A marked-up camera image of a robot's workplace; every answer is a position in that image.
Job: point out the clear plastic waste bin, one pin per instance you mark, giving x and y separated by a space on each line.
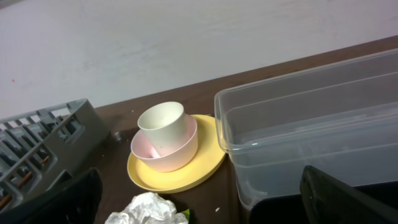
340 118

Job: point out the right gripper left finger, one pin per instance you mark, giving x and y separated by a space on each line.
75 200

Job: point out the cream white cup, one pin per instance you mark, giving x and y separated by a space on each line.
165 126

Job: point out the white paper napkin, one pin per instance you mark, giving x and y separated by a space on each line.
148 208

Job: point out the pink bowl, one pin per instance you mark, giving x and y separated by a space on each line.
142 149

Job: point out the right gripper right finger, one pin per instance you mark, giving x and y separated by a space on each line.
329 200

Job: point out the yellow plate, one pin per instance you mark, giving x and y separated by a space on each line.
205 162

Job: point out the grey dishwasher rack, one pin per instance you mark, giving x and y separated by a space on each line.
67 132

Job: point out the green yellow snack wrapper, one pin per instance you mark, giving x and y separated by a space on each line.
186 213

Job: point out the black waste tray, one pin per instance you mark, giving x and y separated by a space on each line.
289 209

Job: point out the wooden chopstick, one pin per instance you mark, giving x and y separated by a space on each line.
6 199

